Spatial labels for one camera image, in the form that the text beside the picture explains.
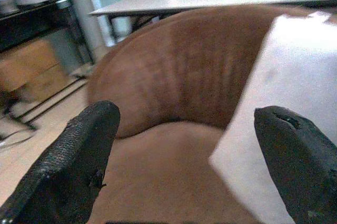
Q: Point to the brown cardboard box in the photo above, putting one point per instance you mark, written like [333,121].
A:
[31,68]

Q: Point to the light grey square pillow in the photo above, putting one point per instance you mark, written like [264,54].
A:
[289,76]

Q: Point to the brown round sofa chair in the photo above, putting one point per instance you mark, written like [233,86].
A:
[171,63]

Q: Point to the black metal shelf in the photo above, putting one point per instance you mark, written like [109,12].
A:
[31,21]

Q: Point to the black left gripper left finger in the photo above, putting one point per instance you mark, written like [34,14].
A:
[65,160]

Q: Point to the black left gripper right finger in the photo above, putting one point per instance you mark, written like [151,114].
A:
[300,166]

